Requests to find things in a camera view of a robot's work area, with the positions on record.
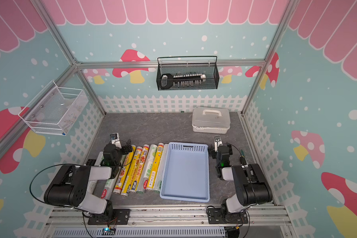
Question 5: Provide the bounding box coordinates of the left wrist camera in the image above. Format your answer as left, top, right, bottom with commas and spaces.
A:
110, 133, 122, 148

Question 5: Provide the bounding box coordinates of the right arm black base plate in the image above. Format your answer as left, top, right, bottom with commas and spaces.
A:
206, 206, 249, 225

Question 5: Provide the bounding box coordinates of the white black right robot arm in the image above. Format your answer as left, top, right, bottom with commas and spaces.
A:
207, 141, 273, 224

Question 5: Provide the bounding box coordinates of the yellow red chef wrap roll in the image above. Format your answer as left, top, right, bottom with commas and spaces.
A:
130, 144, 150, 192

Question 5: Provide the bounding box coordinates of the black socket bit holder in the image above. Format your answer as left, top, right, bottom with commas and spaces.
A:
160, 73, 206, 89

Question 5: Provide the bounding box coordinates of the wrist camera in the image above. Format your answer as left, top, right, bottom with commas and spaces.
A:
214, 135, 223, 152
110, 133, 122, 148

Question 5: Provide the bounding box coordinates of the black wire mesh wall basket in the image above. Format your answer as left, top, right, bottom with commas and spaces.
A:
156, 56, 220, 91

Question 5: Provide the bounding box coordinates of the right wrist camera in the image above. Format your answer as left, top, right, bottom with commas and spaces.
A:
214, 135, 223, 152

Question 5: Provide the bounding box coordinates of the white wire mesh wall basket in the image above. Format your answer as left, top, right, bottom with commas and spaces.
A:
18, 81, 89, 135

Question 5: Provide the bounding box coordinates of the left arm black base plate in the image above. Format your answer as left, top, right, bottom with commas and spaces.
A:
88, 208, 131, 226

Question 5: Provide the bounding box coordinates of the white lidded storage box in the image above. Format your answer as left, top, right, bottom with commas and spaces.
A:
192, 107, 231, 134

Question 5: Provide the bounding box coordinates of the aluminium front rail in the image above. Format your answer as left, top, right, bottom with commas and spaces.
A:
46, 203, 291, 228

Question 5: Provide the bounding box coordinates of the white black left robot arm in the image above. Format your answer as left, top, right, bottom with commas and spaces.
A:
44, 139, 133, 216

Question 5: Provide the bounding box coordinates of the small green circuit board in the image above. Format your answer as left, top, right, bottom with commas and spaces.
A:
101, 228, 116, 236

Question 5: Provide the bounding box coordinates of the yellow red plastic wrap roll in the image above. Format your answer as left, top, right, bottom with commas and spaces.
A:
146, 143, 164, 190

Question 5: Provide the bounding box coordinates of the light blue plastic basket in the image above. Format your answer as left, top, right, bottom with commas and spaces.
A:
160, 142, 210, 203

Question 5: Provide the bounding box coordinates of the white slotted cable duct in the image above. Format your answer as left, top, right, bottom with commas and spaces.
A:
49, 227, 226, 238

